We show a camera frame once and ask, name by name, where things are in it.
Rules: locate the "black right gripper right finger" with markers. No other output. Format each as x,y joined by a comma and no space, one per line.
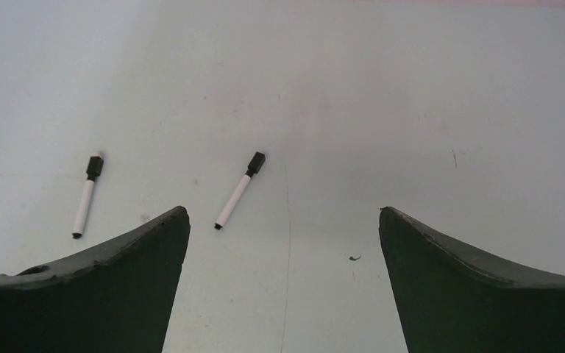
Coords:
454,297

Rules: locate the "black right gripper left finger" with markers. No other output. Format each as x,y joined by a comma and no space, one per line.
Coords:
116,296

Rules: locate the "white marker pen black tip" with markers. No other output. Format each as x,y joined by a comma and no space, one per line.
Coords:
93,171

